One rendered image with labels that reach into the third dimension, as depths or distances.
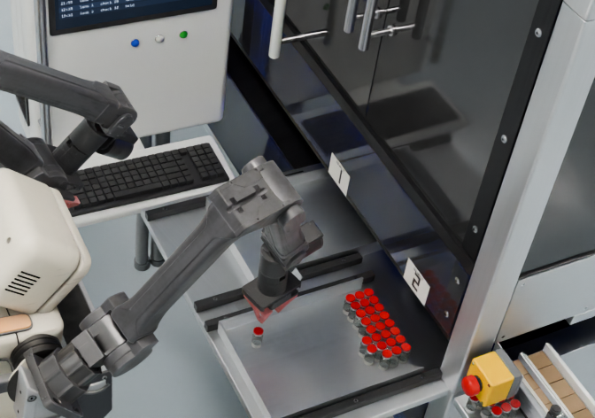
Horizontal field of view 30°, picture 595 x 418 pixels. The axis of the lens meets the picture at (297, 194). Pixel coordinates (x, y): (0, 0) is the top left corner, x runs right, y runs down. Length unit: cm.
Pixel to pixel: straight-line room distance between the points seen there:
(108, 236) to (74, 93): 177
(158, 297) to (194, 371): 164
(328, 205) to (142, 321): 94
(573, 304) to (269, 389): 63
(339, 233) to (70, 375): 92
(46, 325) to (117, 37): 92
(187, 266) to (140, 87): 112
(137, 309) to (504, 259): 67
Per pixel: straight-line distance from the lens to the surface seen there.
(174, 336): 343
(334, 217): 258
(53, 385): 183
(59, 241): 184
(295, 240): 193
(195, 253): 165
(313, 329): 235
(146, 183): 269
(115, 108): 203
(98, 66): 265
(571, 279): 221
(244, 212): 159
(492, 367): 218
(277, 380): 226
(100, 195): 266
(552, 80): 177
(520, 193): 190
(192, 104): 282
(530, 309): 221
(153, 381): 333
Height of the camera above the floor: 269
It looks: 44 degrees down
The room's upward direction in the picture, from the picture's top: 9 degrees clockwise
